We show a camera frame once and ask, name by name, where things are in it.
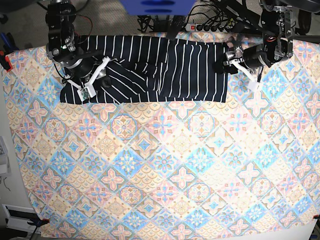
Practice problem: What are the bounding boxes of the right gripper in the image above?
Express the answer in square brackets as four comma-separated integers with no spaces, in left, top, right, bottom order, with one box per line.
[60,49,111,88]

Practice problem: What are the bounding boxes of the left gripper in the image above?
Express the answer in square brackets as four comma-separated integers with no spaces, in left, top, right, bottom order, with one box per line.
[213,44,268,75]

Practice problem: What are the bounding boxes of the navy white striped T-shirt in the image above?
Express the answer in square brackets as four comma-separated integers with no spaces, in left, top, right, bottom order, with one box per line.
[59,34,229,105]

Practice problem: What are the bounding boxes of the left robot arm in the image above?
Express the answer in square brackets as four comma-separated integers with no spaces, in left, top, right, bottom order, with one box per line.
[213,0,294,76]

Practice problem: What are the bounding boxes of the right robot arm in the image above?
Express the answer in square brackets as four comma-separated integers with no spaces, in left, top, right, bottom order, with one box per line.
[45,0,103,88]

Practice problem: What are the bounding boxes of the white power strip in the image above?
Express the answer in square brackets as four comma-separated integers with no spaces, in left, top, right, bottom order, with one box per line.
[182,23,233,33]

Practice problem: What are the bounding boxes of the red black clamp left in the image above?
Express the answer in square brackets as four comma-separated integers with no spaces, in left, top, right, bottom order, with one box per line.
[0,50,13,72]

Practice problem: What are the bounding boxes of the blue box overhead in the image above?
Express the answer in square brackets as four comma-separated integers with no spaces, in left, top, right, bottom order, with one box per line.
[120,0,196,16]

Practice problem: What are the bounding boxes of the patterned pastel tablecloth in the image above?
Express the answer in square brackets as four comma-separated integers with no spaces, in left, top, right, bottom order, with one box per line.
[1,41,320,240]

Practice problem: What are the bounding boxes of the white equipment box left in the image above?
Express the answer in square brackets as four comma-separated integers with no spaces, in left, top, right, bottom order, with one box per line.
[0,136,10,176]

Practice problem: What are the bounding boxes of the blue orange clamp bottom left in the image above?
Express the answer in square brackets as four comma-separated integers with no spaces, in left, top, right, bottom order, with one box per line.
[27,218,50,228]

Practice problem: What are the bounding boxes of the white vent panel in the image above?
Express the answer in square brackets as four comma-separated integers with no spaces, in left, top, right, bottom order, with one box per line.
[2,204,38,233]

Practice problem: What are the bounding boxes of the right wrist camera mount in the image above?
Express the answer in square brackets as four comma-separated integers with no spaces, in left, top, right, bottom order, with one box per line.
[60,56,115,105]

